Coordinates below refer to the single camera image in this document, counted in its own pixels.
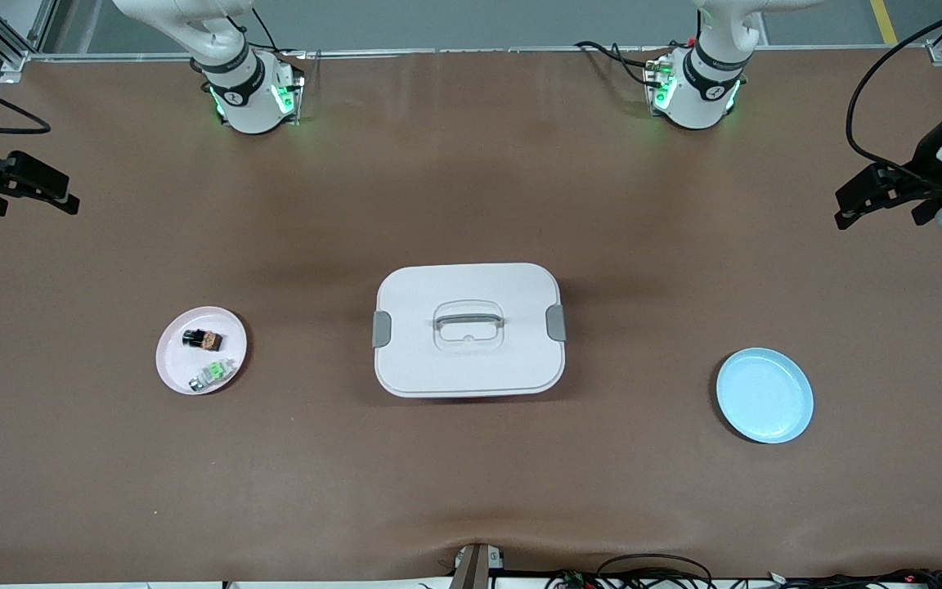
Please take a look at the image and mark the light blue round plate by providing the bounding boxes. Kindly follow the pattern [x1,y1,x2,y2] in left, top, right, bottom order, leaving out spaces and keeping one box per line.
[716,348,814,445]

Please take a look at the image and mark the pink round plate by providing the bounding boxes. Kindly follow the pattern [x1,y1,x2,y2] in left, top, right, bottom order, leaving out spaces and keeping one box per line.
[155,306,249,397]

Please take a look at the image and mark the white lidded storage box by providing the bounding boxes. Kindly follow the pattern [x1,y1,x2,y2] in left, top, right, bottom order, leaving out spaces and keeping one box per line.
[373,262,567,400]

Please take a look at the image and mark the brown table mat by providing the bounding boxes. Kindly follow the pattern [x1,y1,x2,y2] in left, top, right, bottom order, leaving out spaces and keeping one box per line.
[0,47,942,583]

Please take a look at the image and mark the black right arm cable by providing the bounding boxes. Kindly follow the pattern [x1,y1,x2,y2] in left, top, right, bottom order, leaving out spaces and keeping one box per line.
[0,72,52,136]

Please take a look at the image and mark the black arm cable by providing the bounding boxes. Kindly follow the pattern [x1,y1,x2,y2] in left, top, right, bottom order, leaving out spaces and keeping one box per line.
[0,72,52,136]
[845,0,942,179]

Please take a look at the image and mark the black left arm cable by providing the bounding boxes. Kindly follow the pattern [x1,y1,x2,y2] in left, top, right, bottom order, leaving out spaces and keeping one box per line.
[845,0,942,179]

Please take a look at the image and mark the green and silver switch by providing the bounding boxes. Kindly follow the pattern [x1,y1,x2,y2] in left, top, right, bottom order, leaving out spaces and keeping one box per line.
[189,357,236,392]

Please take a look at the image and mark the black arm base cables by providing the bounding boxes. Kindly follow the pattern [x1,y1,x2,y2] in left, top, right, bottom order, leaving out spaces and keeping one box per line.
[574,39,662,87]

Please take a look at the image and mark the black cable bundle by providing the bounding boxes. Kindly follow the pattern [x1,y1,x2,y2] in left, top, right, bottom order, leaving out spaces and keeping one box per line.
[765,568,942,589]

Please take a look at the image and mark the grey folding lid handle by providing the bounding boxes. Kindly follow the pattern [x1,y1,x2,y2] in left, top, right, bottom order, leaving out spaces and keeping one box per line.
[433,311,505,330]

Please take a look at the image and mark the black looped cable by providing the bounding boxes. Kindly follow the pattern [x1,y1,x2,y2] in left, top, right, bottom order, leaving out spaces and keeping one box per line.
[596,554,715,589]

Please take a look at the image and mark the silver table edge rail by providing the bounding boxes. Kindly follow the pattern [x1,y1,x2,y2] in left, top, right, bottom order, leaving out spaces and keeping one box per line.
[25,47,930,61]

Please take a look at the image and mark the aluminium camera mount extrusion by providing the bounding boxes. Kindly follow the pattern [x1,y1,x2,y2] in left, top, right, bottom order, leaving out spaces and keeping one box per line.
[451,542,506,589]

